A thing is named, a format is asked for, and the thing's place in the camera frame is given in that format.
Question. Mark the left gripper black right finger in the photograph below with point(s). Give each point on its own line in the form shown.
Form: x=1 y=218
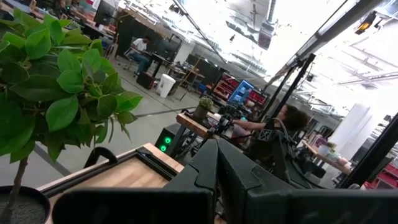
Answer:
x=295 y=207

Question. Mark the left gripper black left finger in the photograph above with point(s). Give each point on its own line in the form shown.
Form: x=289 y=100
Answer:
x=140 y=205

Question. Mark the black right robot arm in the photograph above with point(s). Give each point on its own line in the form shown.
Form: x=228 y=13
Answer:
x=267 y=149

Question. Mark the light wooden table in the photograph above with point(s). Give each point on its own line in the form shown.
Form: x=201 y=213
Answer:
x=326 y=158

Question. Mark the black table clamp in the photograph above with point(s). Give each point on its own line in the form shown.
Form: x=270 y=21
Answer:
x=99 y=152

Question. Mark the computer tower green lights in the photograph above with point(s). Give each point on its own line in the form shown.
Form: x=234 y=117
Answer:
x=166 y=140

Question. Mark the wooden work table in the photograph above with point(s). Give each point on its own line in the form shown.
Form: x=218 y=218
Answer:
x=194 y=124

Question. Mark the black plant pot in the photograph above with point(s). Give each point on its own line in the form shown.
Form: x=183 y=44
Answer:
x=28 y=208

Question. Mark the small potted plant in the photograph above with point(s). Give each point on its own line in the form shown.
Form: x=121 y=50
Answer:
x=203 y=107

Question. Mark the white bin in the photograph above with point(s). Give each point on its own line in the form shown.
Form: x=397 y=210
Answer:
x=165 y=85

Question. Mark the black box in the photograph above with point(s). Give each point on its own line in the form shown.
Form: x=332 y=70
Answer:
x=145 y=81

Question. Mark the blue screen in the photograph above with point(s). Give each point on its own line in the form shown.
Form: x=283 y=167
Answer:
x=241 y=91

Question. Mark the red storage shelves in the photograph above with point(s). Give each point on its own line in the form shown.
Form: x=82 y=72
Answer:
x=227 y=85

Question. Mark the green leafy plant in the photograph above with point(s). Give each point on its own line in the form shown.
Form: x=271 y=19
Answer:
x=46 y=87

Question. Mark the seated person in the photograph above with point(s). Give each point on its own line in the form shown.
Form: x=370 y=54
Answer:
x=140 y=53

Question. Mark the dark monitor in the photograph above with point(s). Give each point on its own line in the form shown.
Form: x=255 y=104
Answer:
x=104 y=12

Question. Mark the overhead camera orange light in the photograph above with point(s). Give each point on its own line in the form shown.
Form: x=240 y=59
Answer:
x=365 y=23

